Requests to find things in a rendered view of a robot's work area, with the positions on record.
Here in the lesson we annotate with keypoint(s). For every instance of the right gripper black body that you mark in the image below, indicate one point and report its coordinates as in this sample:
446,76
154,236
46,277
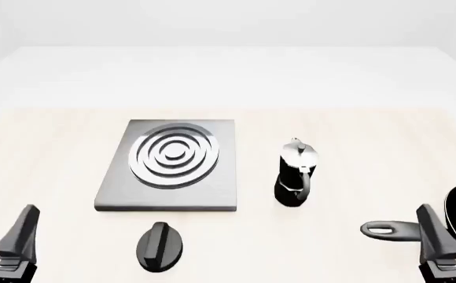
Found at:
448,272

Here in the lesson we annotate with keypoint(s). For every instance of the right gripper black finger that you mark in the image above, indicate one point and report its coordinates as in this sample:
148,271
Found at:
434,236

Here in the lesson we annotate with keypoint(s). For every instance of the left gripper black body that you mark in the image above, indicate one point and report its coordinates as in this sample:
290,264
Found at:
4,272

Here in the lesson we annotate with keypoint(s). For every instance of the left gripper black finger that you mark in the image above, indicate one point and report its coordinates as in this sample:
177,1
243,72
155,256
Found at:
21,236

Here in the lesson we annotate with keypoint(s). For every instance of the black and silver moka pot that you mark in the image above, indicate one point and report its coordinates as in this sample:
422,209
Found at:
291,177

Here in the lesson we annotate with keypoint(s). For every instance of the flat grey stove plate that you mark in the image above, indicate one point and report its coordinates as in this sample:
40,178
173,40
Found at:
118,191

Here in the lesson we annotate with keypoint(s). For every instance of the round black stove knob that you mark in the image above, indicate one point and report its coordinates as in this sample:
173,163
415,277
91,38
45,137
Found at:
159,250

